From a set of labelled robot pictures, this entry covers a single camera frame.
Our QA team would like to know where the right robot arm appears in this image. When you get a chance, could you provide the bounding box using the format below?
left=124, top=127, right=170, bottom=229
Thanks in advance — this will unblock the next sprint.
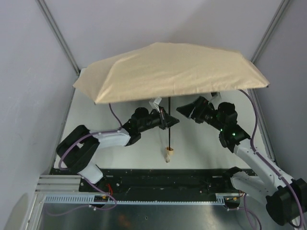
left=177, top=96, right=307, bottom=228

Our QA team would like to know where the right aluminium frame post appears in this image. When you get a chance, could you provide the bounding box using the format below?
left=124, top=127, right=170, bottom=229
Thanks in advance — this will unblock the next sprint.
left=250, top=0, right=294, bottom=64

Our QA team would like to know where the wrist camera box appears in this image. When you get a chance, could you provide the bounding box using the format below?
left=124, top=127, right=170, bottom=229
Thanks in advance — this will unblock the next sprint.
left=209, top=92, right=221, bottom=103
left=149, top=97, right=162, bottom=112

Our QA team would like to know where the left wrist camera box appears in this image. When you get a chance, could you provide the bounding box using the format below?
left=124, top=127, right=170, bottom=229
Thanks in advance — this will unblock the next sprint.
left=149, top=97, right=162, bottom=112

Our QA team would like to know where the grey slotted cable duct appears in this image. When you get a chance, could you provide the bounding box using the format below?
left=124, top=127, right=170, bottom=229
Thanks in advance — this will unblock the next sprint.
left=44, top=194, right=227, bottom=206

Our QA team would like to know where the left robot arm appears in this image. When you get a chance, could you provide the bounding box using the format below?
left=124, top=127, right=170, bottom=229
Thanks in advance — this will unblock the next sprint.
left=56, top=106, right=179, bottom=184

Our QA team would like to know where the beige folding umbrella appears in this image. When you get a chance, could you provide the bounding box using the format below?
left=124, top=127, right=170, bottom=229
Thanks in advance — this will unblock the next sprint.
left=73, top=42, right=269, bottom=104

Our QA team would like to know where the aluminium frame post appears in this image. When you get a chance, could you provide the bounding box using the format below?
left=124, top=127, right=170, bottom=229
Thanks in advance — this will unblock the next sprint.
left=35, top=0, right=81, bottom=73
left=250, top=0, right=294, bottom=64

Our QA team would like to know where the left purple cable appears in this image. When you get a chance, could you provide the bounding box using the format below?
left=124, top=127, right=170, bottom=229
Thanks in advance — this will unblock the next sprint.
left=59, top=103, right=123, bottom=171

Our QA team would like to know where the left aluminium frame post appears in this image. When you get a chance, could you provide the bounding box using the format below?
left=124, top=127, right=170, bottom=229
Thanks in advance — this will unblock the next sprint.
left=35, top=0, right=81, bottom=73

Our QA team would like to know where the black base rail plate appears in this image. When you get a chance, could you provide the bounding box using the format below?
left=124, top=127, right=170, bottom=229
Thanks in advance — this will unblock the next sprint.
left=49, top=167, right=255, bottom=202

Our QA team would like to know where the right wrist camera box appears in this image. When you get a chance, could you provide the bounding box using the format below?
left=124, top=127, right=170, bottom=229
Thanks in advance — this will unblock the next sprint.
left=209, top=92, right=221, bottom=103

